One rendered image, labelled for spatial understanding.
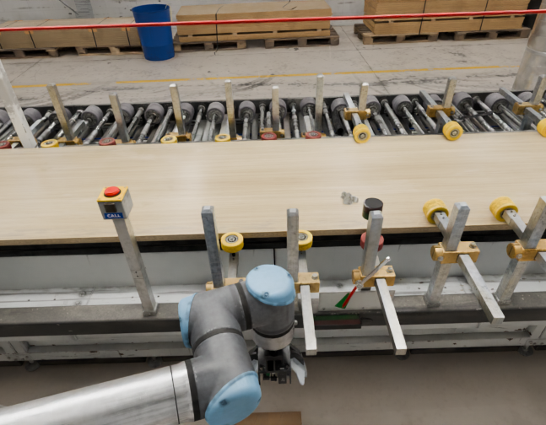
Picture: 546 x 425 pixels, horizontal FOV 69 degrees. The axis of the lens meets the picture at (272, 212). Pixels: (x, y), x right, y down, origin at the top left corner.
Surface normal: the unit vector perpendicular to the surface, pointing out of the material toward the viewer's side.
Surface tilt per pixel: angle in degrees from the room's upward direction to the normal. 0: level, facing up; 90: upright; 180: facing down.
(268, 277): 5
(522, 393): 0
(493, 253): 90
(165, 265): 90
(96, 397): 6
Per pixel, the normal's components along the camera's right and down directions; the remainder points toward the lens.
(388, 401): -0.03, -0.79
